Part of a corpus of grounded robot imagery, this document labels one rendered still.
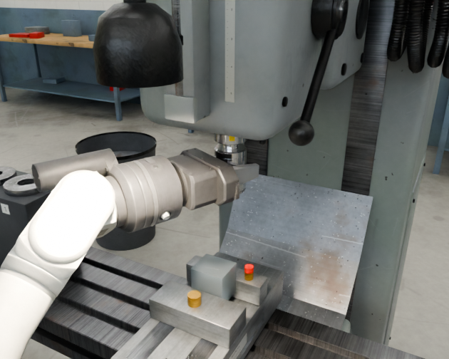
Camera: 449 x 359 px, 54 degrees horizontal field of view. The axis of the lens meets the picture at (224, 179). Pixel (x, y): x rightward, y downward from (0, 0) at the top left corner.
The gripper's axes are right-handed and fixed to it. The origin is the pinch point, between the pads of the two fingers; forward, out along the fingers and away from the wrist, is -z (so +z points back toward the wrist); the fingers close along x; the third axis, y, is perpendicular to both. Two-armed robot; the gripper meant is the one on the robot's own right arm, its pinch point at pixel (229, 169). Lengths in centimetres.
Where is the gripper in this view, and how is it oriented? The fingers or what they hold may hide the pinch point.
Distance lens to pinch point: 65.1
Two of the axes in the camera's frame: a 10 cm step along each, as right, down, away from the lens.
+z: -8.0, 2.3, -5.6
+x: -6.0, -3.2, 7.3
